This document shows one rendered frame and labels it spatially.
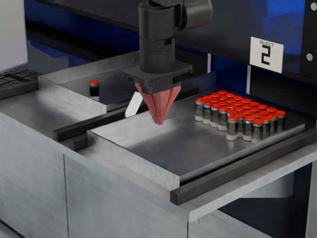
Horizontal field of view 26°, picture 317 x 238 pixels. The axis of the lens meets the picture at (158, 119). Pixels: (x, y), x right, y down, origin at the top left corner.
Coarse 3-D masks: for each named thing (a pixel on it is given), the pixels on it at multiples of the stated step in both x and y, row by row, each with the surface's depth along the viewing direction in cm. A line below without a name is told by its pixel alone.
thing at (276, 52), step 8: (256, 40) 143; (264, 40) 142; (256, 48) 144; (264, 48) 142; (272, 48) 141; (280, 48) 139; (256, 56) 144; (264, 56) 143; (272, 56) 141; (280, 56) 140; (256, 64) 145; (264, 64) 143; (272, 64) 142; (280, 64) 140; (280, 72) 141
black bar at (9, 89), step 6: (18, 84) 161; (24, 84) 161; (30, 84) 162; (36, 84) 163; (0, 90) 157; (6, 90) 158; (12, 90) 159; (18, 90) 160; (24, 90) 161; (30, 90) 162; (0, 96) 157; (6, 96) 158
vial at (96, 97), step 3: (90, 84) 154; (93, 84) 154; (96, 84) 154; (90, 87) 155; (93, 87) 154; (96, 87) 155; (90, 90) 155; (93, 90) 154; (96, 90) 155; (90, 93) 155; (93, 93) 155; (96, 93) 155; (99, 93) 156; (90, 96) 156; (93, 96) 155; (96, 96) 155; (99, 96) 156; (96, 99) 155; (99, 99) 156
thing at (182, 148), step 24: (192, 96) 149; (120, 120) 137; (144, 120) 142; (168, 120) 145; (192, 120) 145; (96, 144) 131; (120, 144) 134; (144, 144) 134; (168, 144) 134; (192, 144) 134; (216, 144) 134; (240, 144) 134; (264, 144) 128; (144, 168) 121; (168, 168) 125; (192, 168) 125; (216, 168) 120
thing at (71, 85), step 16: (96, 64) 173; (112, 64) 177; (128, 64) 180; (48, 80) 159; (64, 80) 167; (80, 80) 169; (112, 80) 169; (192, 80) 161; (208, 80) 165; (64, 96) 156; (80, 96) 151; (112, 96) 159; (128, 96) 159; (96, 112) 148
